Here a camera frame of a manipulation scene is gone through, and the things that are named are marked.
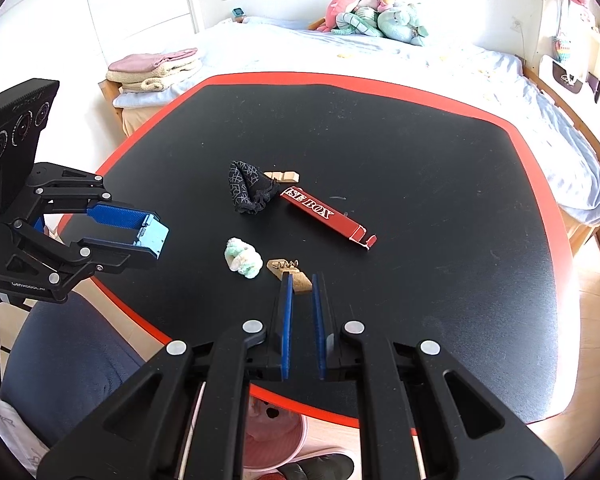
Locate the green white tissue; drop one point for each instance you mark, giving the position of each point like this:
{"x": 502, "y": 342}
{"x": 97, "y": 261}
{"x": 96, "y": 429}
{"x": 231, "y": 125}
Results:
{"x": 242, "y": 258}

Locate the red box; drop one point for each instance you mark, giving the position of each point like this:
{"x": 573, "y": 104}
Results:
{"x": 331, "y": 217}

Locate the small blue alarm clock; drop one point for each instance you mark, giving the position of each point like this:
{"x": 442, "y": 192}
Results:
{"x": 238, "y": 15}

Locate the folded beige pink blankets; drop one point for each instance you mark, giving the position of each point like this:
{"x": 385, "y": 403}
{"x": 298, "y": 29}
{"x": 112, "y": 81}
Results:
{"x": 147, "y": 75}

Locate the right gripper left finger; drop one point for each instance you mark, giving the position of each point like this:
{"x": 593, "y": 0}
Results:
{"x": 183, "y": 413}

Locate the pink plush toy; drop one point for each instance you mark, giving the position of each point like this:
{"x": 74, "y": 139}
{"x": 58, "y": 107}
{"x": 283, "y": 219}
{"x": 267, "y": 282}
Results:
{"x": 334, "y": 8}

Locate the black red-edged table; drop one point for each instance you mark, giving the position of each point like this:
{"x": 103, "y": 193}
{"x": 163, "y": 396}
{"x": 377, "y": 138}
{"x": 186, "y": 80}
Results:
{"x": 471, "y": 251}

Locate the blue rectangular block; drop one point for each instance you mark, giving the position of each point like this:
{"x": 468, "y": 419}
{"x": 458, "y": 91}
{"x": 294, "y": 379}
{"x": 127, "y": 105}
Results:
{"x": 151, "y": 235}

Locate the black patterned cloth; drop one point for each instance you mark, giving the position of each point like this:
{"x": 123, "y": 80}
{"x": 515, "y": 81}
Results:
{"x": 250, "y": 188}

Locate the black tracker board left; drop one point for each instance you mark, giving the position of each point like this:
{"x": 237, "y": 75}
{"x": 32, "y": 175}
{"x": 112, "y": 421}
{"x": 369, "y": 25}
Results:
{"x": 24, "y": 111}

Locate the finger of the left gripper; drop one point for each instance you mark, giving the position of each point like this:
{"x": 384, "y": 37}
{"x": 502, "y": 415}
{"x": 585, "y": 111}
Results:
{"x": 117, "y": 216}
{"x": 89, "y": 256}

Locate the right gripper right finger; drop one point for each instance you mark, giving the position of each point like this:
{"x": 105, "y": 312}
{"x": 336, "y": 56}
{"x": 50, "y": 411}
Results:
{"x": 421, "y": 414}

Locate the striped green plush toy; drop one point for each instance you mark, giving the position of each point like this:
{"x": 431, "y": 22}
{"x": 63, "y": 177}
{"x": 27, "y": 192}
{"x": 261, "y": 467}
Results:
{"x": 362, "y": 21}

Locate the tan wooden strip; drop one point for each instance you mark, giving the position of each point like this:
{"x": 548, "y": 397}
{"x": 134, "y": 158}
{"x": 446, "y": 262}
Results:
{"x": 279, "y": 267}
{"x": 289, "y": 176}

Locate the blue office chair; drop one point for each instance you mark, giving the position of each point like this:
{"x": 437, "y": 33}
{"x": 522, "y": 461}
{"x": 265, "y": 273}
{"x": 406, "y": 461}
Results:
{"x": 66, "y": 360}

